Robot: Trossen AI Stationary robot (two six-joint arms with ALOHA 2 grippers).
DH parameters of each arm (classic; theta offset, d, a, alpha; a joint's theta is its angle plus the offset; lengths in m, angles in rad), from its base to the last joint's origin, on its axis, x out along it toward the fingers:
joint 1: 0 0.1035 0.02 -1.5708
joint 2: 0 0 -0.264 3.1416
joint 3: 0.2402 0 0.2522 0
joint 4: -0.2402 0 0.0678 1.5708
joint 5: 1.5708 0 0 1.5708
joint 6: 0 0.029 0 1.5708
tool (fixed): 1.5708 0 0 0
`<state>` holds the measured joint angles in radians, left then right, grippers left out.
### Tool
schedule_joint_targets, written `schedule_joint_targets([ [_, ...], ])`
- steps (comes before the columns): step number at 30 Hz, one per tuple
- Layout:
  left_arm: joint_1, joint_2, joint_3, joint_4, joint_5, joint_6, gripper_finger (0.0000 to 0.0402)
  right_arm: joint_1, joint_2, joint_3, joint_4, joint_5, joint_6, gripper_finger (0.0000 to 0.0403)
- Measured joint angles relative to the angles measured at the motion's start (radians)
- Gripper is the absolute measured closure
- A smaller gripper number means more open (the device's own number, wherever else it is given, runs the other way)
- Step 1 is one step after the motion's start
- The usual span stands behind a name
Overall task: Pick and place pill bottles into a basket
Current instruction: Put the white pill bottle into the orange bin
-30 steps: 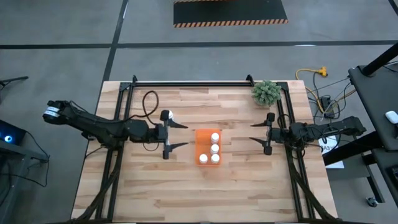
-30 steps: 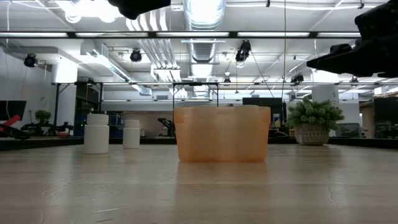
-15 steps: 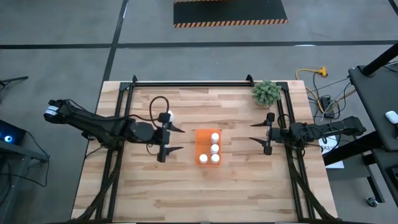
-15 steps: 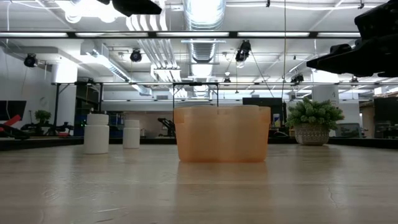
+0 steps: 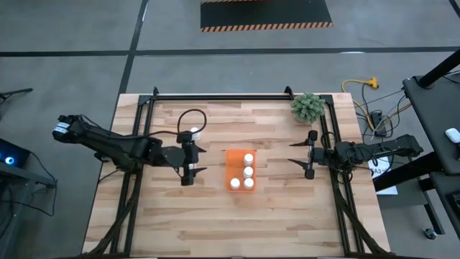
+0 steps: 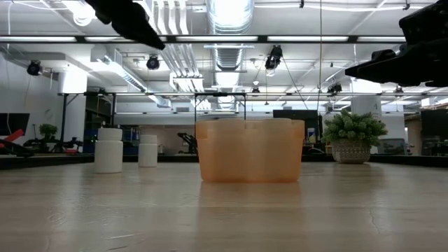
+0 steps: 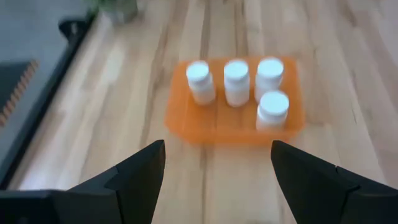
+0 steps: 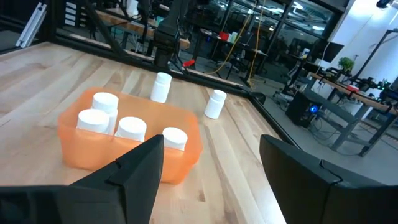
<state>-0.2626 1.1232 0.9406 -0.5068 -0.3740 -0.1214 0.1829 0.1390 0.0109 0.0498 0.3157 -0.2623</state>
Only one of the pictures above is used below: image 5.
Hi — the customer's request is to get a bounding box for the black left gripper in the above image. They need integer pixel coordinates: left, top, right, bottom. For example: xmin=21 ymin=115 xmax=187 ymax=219
xmin=161 ymin=131 xmax=208 ymax=186

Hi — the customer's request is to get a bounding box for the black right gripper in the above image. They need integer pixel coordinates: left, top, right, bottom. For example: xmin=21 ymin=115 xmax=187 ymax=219
xmin=287 ymin=129 xmax=339 ymax=180

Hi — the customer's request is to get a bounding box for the orange translucent plastic basket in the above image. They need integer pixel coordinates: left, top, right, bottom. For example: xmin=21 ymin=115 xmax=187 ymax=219
xmin=224 ymin=149 xmax=257 ymax=193

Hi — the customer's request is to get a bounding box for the green potted plant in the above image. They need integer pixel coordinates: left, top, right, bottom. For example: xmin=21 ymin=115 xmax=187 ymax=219
xmin=290 ymin=92 xmax=326 ymax=123

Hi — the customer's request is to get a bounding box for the black power strip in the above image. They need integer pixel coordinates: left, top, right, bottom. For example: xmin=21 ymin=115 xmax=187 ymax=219
xmin=371 ymin=109 xmax=388 ymax=138

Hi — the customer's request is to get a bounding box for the white paper sheet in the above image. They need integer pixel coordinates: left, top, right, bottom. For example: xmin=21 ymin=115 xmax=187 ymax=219
xmin=368 ymin=154 xmax=399 ymax=196

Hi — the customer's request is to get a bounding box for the black side table strut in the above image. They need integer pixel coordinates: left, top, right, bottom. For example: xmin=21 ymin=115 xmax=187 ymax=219
xmin=372 ymin=153 xmax=445 ymax=192

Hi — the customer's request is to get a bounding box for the black side table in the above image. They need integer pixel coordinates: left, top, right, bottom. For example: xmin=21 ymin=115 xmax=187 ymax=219
xmin=402 ymin=70 xmax=460 ymax=240

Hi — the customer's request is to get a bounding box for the black hazard-striped floor mat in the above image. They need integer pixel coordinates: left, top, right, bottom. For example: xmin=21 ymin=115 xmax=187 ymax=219
xmin=200 ymin=0 xmax=334 ymax=33

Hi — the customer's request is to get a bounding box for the white computer mouse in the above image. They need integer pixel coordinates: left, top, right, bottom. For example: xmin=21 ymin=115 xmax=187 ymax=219
xmin=444 ymin=127 xmax=460 ymax=144

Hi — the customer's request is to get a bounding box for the black pole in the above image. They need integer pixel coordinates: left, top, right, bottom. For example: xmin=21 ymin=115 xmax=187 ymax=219
xmin=418 ymin=48 xmax=460 ymax=89

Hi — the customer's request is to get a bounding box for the grey side desk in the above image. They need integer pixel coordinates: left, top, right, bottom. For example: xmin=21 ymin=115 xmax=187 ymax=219
xmin=0 ymin=163 xmax=58 ymax=259

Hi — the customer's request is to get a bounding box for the black computer with blue light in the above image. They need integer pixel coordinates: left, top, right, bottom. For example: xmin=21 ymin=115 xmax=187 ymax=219
xmin=0 ymin=138 xmax=32 ymax=169

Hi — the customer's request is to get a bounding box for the black tripod leg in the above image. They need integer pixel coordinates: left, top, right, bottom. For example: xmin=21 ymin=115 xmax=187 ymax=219
xmin=0 ymin=87 xmax=34 ymax=101

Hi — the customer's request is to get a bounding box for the yellow extension cable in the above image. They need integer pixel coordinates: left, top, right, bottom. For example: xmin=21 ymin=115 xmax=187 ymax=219
xmin=341 ymin=76 xmax=380 ymax=132

